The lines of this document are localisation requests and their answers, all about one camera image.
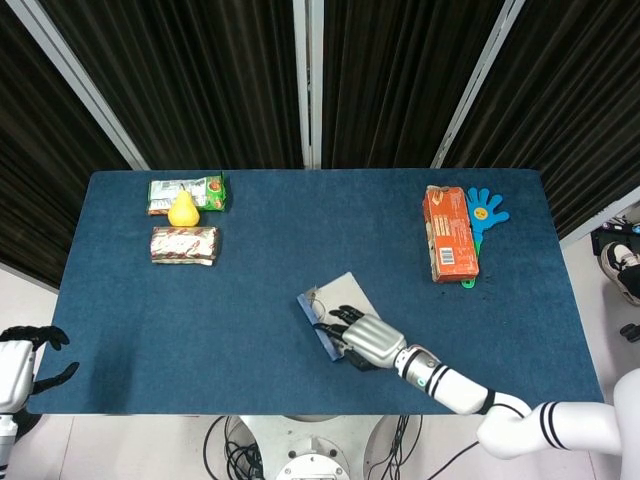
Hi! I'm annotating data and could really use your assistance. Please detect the grey frame post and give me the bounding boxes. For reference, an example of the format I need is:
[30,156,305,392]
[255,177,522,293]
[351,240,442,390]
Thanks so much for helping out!
[292,0,325,170]
[430,0,526,170]
[9,0,150,171]

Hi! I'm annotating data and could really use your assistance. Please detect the dark pleated curtain panel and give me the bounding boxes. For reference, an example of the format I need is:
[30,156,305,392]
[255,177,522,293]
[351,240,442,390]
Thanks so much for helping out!
[0,0,132,290]
[443,0,640,241]
[39,0,305,171]
[321,0,507,170]

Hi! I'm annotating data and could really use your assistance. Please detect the black cable bundle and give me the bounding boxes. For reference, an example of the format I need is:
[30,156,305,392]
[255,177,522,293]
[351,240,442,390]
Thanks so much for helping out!
[203,414,266,480]
[367,413,481,480]

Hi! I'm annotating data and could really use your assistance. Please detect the green snack packet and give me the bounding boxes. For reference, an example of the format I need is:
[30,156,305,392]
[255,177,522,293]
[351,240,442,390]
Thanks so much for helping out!
[146,171,230,217]

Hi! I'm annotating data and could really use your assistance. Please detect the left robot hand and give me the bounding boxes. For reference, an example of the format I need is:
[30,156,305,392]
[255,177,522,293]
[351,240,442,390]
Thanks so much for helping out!
[0,324,80,414]

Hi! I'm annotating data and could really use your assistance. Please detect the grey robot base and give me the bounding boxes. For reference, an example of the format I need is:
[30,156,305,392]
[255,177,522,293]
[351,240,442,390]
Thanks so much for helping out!
[239,413,401,480]

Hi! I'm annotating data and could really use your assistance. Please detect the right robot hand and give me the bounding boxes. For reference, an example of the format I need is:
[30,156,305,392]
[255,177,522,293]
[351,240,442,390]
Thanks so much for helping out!
[313,303,407,372]

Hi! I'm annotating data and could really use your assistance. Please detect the orange carton box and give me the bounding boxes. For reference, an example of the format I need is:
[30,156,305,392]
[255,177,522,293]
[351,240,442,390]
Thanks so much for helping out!
[422,184,481,285]

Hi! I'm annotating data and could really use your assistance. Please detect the blue hand clapper toy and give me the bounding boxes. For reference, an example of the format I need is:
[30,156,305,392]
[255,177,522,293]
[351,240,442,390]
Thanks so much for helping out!
[459,186,511,292]

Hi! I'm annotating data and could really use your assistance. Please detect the yellow pear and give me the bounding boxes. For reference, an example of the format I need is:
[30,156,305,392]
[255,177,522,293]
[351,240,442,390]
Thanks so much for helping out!
[167,185,201,227]

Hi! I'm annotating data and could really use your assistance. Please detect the white and black sneaker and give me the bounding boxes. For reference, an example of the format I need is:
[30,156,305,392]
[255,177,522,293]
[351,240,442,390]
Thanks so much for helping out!
[599,242,640,306]

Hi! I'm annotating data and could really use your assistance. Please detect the clear-frame eyeglasses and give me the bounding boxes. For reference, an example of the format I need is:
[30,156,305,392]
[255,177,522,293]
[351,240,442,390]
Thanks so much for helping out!
[305,287,332,322]

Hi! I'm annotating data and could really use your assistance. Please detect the blue velvet table cloth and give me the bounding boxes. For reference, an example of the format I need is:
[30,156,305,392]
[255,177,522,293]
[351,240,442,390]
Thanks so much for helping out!
[25,168,605,416]

